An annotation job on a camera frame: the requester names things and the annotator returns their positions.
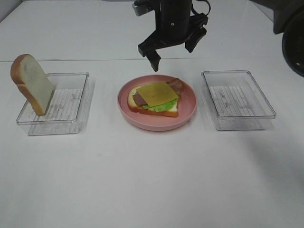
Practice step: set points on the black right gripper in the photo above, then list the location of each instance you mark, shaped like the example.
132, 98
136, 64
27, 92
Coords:
178, 23

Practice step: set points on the bacon strip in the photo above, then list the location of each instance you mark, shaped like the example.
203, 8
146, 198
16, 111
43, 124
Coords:
139, 100
177, 85

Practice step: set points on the yellow cheese slice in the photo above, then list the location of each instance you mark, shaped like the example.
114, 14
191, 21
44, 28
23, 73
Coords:
157, 93

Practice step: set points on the green lettuce leaf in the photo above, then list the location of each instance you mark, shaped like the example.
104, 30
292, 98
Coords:
158, 96

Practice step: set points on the bread slice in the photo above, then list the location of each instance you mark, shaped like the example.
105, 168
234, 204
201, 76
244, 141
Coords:
32, 82
152, 111

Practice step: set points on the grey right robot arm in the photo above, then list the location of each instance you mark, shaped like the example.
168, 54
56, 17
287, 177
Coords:
288, 19

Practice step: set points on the pink round plate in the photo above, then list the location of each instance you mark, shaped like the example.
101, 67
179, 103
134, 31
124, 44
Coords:
186, 106

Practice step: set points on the bread slice on plate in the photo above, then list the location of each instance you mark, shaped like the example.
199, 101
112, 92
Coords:
152, 111

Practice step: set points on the clear right plastic tray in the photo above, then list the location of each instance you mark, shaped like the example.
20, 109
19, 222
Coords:
236, 101

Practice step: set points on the clear plastic tray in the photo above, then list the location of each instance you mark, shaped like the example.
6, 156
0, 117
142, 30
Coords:
236, 101
68, 109

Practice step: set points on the clear left plastic tray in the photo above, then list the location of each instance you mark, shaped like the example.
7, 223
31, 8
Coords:
68, 109

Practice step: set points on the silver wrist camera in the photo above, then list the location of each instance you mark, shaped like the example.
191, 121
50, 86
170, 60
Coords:
142, 7

